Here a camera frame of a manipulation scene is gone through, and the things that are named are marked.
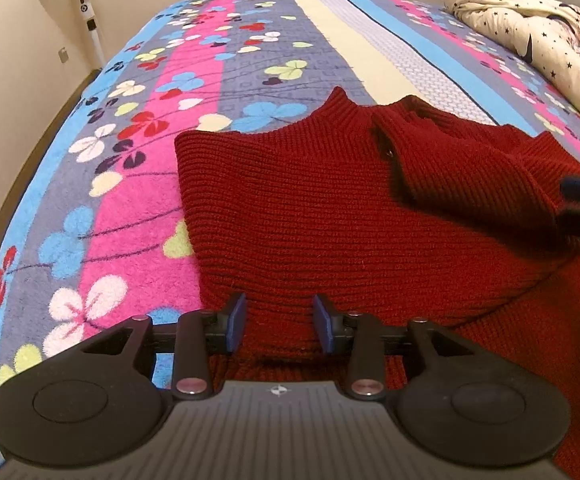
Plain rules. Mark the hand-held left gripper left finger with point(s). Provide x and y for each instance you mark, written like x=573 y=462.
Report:
x=237 y=321

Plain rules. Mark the floral striped blanket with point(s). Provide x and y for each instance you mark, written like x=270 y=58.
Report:
x=135 y=170

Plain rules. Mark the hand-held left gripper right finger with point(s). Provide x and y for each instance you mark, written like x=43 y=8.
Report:
x=323 y=323

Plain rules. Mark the wall socket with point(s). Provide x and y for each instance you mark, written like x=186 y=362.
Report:
x=63 y=55

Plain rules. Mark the red knit sweater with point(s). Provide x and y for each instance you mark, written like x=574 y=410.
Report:
x=320 y=220

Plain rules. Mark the cream star-print quilt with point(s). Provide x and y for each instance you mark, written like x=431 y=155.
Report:
x=544 y=35

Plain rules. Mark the white standing fan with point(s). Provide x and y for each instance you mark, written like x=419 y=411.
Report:
x=86 y=5

